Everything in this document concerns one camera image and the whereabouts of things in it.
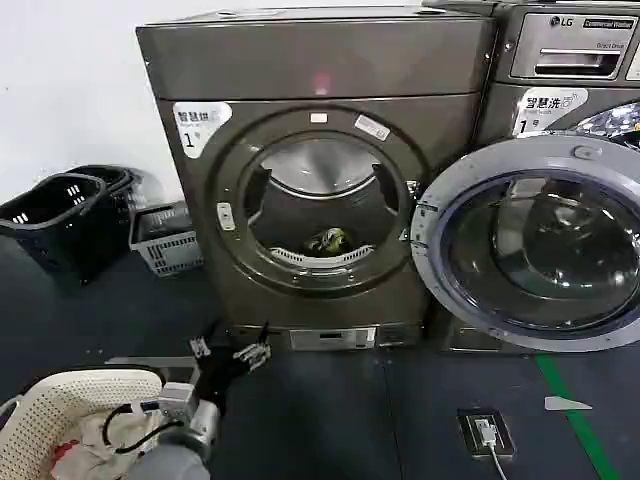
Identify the white cloth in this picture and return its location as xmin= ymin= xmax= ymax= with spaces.
xmin=51 ymin=407 xmax=162 ymax=480

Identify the black floor socket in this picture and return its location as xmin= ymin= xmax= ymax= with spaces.
xmin=456 ymin=408 xmax=517 ymax=457

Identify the grey front-loading dryer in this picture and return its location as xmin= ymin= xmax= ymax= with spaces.
xmin=135 ymin=4 xmax=501 ymax=352

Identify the round glass dryer door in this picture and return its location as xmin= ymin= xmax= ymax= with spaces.
xmin=409 ymin=135 xmax=640 ymax=347

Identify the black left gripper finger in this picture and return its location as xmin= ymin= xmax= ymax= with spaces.
xmin=231 ymin=321 xmax=274 ymax=373
xmin=188 ymin=322 xmax=224 ymax=361

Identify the white perforated laundry basket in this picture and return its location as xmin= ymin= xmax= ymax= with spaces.
xmin=0 ymin=366 xmax=167 ymax=480

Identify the white arrow floor sticker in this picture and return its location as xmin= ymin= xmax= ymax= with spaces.
xmin=543 ymin=395 xmax=594 ymax=413

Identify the large black plastic basket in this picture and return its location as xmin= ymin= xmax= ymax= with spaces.
xmin=0 ymin=173 xmax=132 ymax=287

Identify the grey slotted plastic basket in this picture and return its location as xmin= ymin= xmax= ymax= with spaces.
xmin=128 ymin=201 xmax=207 ymax=279

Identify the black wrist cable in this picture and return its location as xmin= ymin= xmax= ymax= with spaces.
xmin=101 ymin=401 xmax=182 ymax=455

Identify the white plug with cable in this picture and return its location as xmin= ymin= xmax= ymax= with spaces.
xmin=474 ymin=418 xmax=517 ymax=480

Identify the green garment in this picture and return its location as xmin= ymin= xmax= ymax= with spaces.
xmin=302 ymin=227 xmax=354 ymax=254

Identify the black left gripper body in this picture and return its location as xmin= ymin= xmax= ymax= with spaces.
xmin=191 ymin=348 xmax=250 ymax=417

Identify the grey washing machine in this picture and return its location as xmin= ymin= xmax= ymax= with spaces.
xmin=422 ymin=0 xmax=640 ymax=357

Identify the green floor tape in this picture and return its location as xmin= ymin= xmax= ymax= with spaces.
xmin=534 ymin=352 xmax=622 ymax=480

